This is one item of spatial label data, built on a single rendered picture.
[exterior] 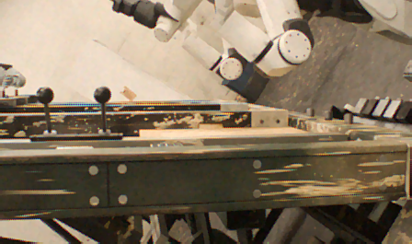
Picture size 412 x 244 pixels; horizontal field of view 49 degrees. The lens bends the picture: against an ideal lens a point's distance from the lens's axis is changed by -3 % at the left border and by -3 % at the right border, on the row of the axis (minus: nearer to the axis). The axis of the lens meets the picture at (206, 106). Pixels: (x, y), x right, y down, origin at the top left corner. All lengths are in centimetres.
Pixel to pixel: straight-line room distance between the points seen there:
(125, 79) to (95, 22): 164
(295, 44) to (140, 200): 49
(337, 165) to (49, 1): 615
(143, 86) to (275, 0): 420
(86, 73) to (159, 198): 451
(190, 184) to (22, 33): 615
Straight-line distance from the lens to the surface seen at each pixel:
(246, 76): 567
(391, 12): 145
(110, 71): 523
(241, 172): 81
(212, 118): 147
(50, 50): 676
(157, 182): 79
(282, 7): 108
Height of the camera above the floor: 140
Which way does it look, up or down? 9 degrees down
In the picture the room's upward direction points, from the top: 58 degrees counter-clockwise
